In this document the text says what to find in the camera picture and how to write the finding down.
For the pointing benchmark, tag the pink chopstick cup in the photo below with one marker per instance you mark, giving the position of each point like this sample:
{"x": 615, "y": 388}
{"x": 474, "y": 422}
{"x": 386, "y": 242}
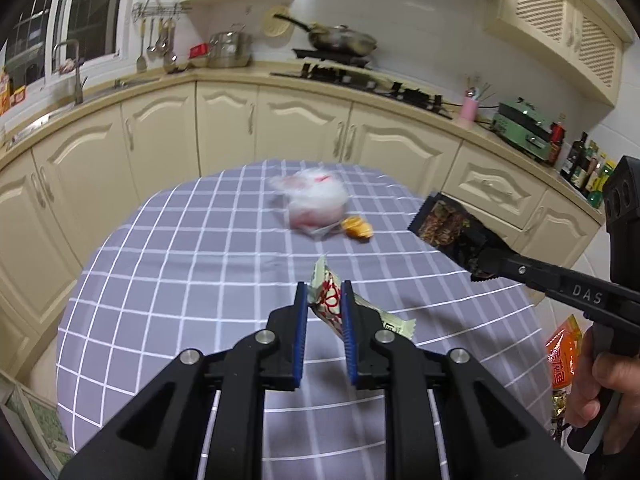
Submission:
{"x": 469, "y": 109}

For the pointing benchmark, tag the cream and red wrapper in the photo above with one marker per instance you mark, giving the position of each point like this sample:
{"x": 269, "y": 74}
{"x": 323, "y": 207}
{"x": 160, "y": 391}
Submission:
{"x": 330, "y": 300}

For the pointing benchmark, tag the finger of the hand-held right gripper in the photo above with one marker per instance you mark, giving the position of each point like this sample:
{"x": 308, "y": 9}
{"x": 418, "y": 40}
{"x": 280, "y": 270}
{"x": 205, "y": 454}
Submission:
{"x": 550, "y": 280}

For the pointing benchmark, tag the dark glass bottle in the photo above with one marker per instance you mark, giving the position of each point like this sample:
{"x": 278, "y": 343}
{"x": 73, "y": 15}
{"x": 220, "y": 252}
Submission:
{"x": 591, "y": 167}
{"x": 575, "y": 160}

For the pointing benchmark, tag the green electric cooker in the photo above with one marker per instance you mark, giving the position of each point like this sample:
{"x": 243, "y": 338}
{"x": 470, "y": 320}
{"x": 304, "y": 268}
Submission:
{"x": 520, "y": 127}

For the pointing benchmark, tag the small red box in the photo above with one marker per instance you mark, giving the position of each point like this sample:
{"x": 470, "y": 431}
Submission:
{"x": 198, "y": 50}

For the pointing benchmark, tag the white plastic bag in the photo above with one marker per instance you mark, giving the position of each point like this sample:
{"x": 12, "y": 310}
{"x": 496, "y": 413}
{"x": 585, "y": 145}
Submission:
{"x": 315, "y": 200}

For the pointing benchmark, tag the yellow green bottle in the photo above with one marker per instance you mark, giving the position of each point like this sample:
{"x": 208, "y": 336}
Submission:
{"x": 600, "y": 185}

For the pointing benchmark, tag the red label sauce bottle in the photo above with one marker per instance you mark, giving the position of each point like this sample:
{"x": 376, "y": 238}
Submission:
{"x": 556, "y": 142}

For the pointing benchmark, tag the green patterned framed panel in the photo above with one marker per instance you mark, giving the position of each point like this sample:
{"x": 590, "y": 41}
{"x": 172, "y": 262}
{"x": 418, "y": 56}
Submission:
{"x": 40, "y": 425}

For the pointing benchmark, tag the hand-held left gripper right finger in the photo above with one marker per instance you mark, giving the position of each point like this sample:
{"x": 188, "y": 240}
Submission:
{"x": 350, "y": 345}

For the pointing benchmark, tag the black snack packet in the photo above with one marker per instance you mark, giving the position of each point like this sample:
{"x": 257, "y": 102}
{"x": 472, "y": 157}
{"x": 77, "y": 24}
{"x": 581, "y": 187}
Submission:
{"x": 450, "y": 230}

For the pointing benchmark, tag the steel pot with lid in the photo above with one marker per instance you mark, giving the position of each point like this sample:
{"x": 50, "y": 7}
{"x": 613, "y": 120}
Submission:
{"x": 230, "y": 50}

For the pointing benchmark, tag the grey checked tablecloth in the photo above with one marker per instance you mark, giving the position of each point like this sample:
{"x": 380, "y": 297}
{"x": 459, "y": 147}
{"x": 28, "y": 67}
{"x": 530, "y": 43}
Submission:
{"x": 200, "y": 280}

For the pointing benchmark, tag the steel sink faucet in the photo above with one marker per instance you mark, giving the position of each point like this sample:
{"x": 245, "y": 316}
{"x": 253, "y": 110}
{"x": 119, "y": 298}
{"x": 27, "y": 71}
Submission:
{"x": 77, "y": 75}

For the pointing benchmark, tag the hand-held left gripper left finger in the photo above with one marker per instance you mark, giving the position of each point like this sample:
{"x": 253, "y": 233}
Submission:
{"x": 300, "y": 340}

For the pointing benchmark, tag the person's right hand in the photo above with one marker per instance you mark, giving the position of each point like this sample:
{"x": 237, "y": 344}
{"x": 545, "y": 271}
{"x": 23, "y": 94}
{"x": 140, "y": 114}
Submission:
{"x": 631, "y": 385}

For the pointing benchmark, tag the dark kitchen window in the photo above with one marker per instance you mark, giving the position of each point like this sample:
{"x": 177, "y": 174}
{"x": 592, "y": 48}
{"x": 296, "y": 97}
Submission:
{"x": 90, "y": 15}

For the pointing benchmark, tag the cream base cabinets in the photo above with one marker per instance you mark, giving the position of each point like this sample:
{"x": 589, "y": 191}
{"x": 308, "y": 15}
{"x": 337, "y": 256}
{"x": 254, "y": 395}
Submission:
{"x": 160, "y": 130}

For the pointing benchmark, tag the black gas stove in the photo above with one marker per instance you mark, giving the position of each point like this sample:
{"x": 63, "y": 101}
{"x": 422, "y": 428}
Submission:
{"x": 350, "y": 76}

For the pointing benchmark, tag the pale yellow round board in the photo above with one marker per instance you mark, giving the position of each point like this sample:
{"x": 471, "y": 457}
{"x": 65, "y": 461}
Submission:
{"x": 275, "y": 22}

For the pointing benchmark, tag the gold foil wrapper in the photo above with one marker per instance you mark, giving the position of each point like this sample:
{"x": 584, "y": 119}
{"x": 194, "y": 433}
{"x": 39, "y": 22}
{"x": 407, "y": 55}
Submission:
{"x": 557, "y": 407}

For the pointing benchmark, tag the wall utensil rack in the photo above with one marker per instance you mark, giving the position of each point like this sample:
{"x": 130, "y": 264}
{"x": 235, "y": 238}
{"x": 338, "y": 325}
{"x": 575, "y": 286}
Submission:
{"x": 160, "y": 10}

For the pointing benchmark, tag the small orange snack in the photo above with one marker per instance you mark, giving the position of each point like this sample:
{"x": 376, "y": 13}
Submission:
{"x": 357, "y": 227}

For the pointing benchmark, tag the orange yellow box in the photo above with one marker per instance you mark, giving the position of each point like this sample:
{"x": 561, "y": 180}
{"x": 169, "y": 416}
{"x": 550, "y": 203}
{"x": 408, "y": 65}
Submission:
{"x": 10, "y": 95}

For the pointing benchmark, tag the orange printed snack bag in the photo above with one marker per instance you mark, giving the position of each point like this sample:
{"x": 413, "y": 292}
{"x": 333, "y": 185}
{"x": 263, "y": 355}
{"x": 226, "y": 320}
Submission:
{"x": 562, "y": 355}

